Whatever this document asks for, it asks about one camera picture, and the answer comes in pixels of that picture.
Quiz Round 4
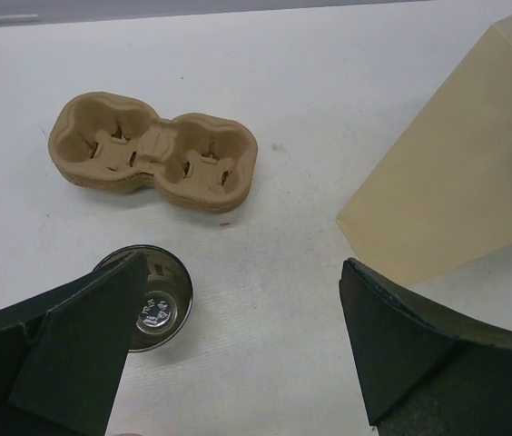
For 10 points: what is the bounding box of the brown cardboard cup carrier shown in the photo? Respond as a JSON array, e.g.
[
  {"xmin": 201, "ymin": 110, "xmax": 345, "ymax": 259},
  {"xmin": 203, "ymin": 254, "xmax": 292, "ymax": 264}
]
[{"xmin": 48, "ymin": 92, "xmax": 258, "ymax": 213}]

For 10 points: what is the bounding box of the dark plastic cup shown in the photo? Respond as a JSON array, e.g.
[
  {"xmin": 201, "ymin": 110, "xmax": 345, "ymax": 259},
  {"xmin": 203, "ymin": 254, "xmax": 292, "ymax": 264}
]
[{"xmin": 94, "ymin": 244, "xmax": 193, "ymax": 352}]

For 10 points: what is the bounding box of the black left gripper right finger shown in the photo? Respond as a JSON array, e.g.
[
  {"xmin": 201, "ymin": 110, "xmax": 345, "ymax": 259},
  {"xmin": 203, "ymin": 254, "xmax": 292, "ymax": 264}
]
[{"xmin": 339, "ymin": 258, "xmax": 512, "ymax": 435}]

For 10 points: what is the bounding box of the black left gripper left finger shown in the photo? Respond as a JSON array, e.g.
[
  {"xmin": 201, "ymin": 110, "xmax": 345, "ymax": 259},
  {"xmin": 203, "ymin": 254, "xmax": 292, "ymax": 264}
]
[{"xmin": 0, "ymin": 253, "xmax": 147, "ymax": 435}]

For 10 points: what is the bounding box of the beige paper bag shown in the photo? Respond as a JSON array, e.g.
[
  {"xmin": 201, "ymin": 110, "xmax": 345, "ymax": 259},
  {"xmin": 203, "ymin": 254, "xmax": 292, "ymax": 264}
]
[{"xmin": 337, "ymin": 15, "xmax": 512, "ymax": 285}]

